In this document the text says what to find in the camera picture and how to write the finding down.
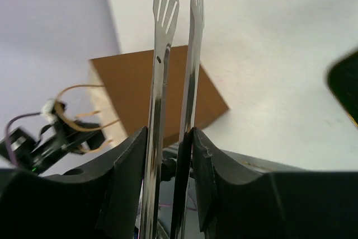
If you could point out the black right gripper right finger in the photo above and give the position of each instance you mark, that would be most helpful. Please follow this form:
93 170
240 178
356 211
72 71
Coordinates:
236 202

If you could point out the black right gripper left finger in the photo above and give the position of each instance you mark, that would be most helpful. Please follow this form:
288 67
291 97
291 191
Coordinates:
98 199

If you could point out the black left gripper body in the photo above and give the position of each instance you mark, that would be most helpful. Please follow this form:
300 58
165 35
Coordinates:
70 140

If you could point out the brown paper bag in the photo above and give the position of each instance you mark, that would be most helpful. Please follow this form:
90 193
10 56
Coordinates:
127 93

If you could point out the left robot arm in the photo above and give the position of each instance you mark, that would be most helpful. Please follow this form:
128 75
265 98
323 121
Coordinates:
25 151

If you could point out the green serving tray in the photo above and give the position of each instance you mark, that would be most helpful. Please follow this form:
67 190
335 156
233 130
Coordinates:
341 79

